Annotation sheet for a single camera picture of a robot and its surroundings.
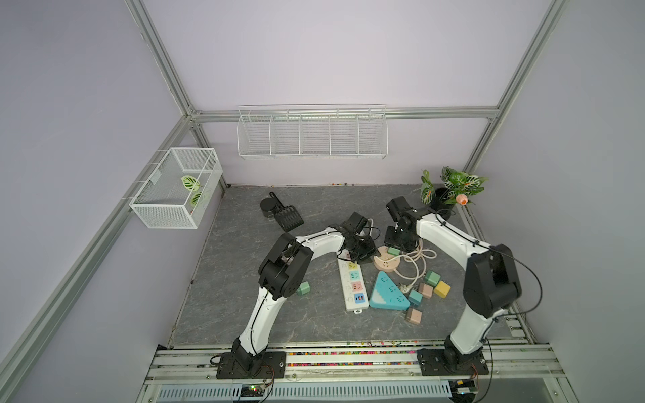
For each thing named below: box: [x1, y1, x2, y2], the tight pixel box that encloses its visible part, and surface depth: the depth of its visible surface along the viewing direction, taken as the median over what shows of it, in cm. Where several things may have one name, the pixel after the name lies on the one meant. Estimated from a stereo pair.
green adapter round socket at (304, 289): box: [296, 281, 311, 295], surface depth 88 cm
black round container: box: [259, 197, 277, 218], surface depth 111 cm
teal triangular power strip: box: [369, 271, 411, 311], surface depth 86 cm
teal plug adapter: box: [408, 289, 424, 307], surface depth 86 cm
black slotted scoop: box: [268, 191, 305, 233], surface depth 110 cm
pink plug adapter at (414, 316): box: [407, 307, 423, 325], surface depth 82 cm
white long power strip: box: [335, 257, 370, 315], surface depth 88 cm
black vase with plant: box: [420, 166, 488, 220], surface depth 88 cm
